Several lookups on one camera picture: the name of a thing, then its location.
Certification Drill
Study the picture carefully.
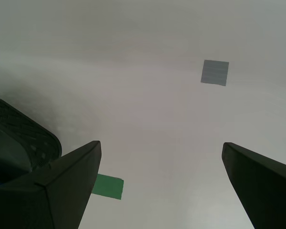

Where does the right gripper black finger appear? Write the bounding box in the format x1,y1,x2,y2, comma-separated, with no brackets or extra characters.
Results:
222,142,286,229
0,140,102,229

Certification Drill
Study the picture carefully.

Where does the black perforated plastic basket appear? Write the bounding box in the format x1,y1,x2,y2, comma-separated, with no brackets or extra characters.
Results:
0,97,62,189

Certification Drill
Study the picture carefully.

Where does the green tape patch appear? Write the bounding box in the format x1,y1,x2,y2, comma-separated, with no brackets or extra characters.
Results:
91,173,124,200

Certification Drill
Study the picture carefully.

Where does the gray tape square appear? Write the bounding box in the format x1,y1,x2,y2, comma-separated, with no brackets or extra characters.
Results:
200,59,230,87

